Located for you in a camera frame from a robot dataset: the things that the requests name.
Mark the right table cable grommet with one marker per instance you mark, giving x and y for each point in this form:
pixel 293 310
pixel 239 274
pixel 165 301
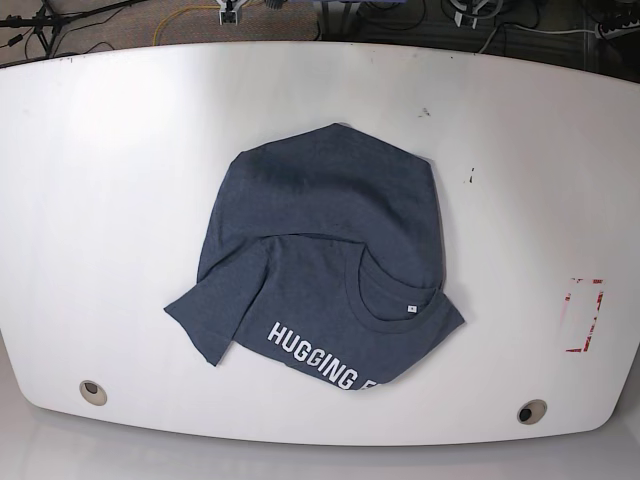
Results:
pixel 532 412

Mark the white power strip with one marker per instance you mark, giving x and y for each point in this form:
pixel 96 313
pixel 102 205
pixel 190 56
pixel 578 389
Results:
pixel 618 25

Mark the dark blue printed T-shirt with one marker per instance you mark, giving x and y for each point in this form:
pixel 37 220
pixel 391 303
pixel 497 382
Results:
pixel 323 252

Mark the table cable grommet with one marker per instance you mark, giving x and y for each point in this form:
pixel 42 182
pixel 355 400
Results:
pixel 93 393
pixel 532 412

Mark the left table cable grommet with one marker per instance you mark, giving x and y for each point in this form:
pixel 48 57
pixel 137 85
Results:
pixel 93 393

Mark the black tripod stand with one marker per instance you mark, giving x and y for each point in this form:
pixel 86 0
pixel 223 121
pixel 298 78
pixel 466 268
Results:
pixel 48 23

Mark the red tape rectangle marking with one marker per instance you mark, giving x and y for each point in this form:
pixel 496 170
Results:
pixel 580 313

